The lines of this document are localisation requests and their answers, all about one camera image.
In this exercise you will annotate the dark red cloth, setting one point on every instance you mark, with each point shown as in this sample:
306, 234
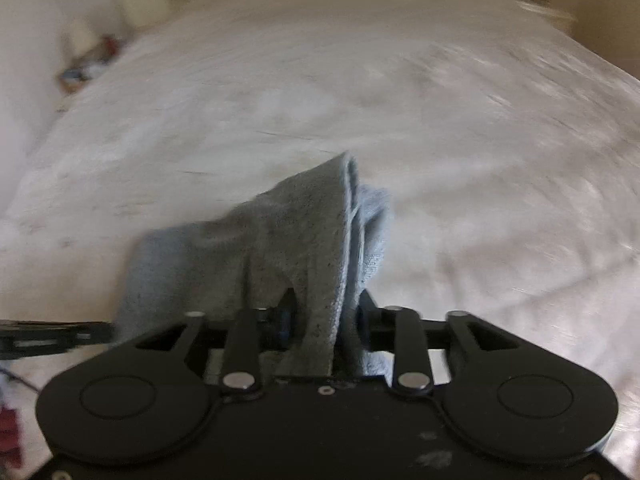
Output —
11, 435

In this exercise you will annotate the grey pants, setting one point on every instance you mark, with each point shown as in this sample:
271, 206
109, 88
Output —
295, 240

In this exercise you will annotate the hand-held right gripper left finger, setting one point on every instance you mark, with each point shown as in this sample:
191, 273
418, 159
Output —
283, 327

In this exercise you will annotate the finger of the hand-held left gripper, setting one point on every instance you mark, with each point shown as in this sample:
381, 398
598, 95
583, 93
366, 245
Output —
55, 337

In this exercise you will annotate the white floral bedspread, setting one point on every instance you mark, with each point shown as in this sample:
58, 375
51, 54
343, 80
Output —
400, 125

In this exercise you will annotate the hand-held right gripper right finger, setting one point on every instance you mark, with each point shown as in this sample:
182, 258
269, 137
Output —
361, 327

